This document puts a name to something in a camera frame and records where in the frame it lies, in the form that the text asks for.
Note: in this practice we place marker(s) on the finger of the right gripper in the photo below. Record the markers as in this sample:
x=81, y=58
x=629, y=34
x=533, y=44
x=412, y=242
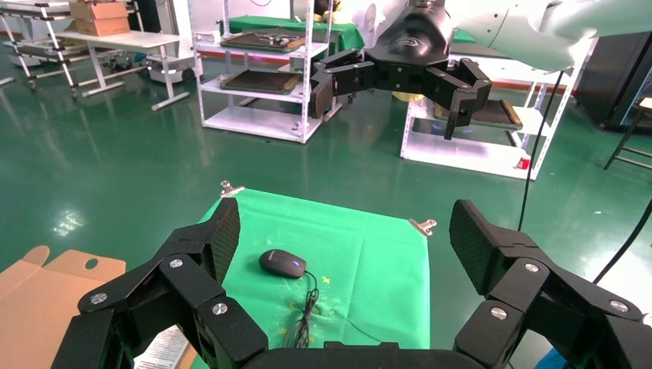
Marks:
x=346, y=76
x=461, y=94

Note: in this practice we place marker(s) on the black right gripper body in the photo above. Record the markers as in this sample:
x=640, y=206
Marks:
x=412, y=51

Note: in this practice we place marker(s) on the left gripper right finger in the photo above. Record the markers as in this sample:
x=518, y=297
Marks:
x=535, y=295

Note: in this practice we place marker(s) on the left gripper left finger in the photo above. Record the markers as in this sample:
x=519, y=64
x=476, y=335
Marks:
x=183, y=285

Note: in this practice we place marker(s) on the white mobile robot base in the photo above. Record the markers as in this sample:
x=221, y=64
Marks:
x=165, y=69

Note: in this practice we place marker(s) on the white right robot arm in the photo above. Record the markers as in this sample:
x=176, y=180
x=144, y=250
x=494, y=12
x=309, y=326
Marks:
x=514, y=30

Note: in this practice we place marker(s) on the open brown cardboard box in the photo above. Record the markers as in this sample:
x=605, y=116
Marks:
x=30, y=316

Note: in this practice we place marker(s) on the low white shelf rack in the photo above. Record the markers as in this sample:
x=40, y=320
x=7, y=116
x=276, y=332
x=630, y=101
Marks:
x=458, y=153

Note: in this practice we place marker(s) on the white printed paper leaflet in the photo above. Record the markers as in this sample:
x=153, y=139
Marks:
x=163, y=351

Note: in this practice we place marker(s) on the empty dark wooden-edged tray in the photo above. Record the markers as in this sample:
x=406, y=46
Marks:
x=260, y=81

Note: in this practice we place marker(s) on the green covered background table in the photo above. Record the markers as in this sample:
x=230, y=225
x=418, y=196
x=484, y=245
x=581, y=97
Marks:
x=270, y=24

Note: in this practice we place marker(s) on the small red can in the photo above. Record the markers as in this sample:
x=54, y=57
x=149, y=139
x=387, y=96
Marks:
x=522, y=163

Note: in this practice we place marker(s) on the dark tray with tools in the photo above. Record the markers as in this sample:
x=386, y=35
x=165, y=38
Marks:
x=260, y=40

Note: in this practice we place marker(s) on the tall white shelf rack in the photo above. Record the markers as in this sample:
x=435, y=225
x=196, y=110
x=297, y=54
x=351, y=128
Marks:
x=254, y=122

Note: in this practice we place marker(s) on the silver binder clip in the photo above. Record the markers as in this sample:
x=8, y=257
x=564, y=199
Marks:
x=228, y=190
x=423, y=226

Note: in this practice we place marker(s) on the black cabinet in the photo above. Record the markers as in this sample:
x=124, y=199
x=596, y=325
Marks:
x=611, y=76

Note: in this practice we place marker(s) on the green table cloth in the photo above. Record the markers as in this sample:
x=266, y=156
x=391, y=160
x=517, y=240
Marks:
x=372, y=270

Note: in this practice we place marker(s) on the black metal stool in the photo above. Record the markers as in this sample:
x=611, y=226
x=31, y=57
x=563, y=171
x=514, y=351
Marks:
x=629, y=137

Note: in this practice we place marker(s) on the white folding table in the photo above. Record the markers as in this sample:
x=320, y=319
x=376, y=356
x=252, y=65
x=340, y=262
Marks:
x=122, y=39

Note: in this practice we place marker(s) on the aluminium frame trolley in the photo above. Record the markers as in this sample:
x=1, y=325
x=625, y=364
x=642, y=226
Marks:
x=48, y=48

